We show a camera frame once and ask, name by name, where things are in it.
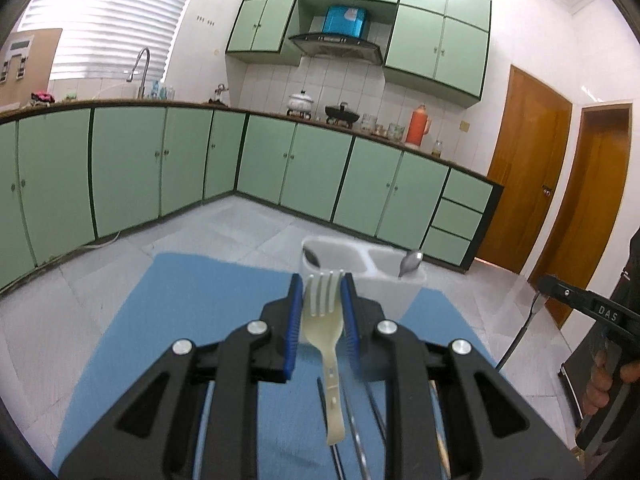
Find white plastic fork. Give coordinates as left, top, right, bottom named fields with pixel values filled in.
left=302, top=270, right=345, bottom=445

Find grey chopstick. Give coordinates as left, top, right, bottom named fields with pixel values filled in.
left=345, top=399, right=372, bottom=480

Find green lower kitchen cabinets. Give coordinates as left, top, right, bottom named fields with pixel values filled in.
left=1, top=101, right=502, bottom=286

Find kitchen faucet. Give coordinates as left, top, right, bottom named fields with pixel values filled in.
left=126, top=46, right=152, bottom=100

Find person's right hand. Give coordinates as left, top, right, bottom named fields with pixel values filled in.
left=582, top=350, right=640, bottom=416

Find wooden door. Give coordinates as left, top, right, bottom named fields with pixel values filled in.
left=478, top=66, right=573, bottom=273
left=527, top=102, right=634, bottom=331

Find blue table mat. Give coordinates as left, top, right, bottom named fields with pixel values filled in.
left=52, top=252, right=496, bottom=479

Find metal spoon in holder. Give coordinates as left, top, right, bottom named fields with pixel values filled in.
left=398, top=250, right=423, bottom=278

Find white utensil holder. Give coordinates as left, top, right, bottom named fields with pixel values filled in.
left=299, top=236, right=426, bottom=321

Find orange thermos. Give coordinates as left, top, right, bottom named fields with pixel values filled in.
left=405, top=104, right=431, bottom=150

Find green upper cabinets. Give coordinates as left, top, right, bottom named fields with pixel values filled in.
left=226, top=0, right=492, bottom=107

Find black wok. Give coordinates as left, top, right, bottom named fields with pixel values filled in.
left=324, top=102, right=360, bottom=129

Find kettle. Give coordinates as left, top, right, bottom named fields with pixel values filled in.
left=208, top=84, right=229, bottom=107

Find white cooking pot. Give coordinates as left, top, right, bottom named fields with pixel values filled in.
left=286, top=90, right=314, bottom=120

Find black range hood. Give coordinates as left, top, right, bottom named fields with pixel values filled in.
left=288, top=32, right=383, bottom=66

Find cardboard box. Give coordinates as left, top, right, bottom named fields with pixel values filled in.
left=0, top=28, right=62, bottom=112

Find window blinds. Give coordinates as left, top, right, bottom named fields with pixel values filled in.
left=17, top=0, right=189, bottom=80

